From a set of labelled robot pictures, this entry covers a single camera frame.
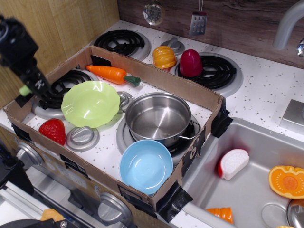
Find stainless steel pot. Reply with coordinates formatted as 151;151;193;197
119;92;201;147

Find light green plastic bowl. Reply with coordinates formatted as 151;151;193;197
61;81;120;128

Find grey oven knob right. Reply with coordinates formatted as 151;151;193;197
97;192;131;226

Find grey stove knob middle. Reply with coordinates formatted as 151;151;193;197
117;91;134;114

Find orange toy pepper piece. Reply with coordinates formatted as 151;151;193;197
205;207;234;224

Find grey oven knob left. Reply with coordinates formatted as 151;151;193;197
17;142;44;170

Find orange toy pumpkin half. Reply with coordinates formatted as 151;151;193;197
268;166;304;200

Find black coil burner under pot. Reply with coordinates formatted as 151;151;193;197
123;120;201;154

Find grey stove knob back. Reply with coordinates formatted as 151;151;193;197
161;37;185;56

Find red toy strawberry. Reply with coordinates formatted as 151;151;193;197
38;119;66;146

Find grey toy faucet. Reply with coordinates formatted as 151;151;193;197
273;0;304;50

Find grey stove knob front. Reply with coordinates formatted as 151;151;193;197
66;126;100;152

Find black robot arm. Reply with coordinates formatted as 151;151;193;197
0;15;50;99

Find grey oven knob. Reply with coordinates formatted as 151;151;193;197
97;192;131;226
17;142;44;170

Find orange toy carrot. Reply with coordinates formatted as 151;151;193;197
86;65;141;87

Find hanging metal strainer ladle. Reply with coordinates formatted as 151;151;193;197
143;0;165;26

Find yellow orange toy pepper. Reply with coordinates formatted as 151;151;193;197
152;46;177;69

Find light blue plastic bowl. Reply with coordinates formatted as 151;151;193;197
119;140;173;196

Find green toy broccoli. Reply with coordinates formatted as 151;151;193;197
19;85;32;97

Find hanging metal spatula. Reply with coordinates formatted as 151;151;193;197
189;0;208;36

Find cardboard fence with black tape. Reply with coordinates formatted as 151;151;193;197
4;46;227;227

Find grey stove knob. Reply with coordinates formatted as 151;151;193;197
117;91;134;114
161;37;185;56
66;126;100;152

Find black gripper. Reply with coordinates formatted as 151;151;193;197
0;17;50;99

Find red white toy radish slice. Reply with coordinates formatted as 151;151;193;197
218;149;249;181

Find dark red toy pepper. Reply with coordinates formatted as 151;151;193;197
179;49;203;77

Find black coil burner back right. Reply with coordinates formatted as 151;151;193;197
177;55;238;89

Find black coil burner back left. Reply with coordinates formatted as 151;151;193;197
92;29;148;56

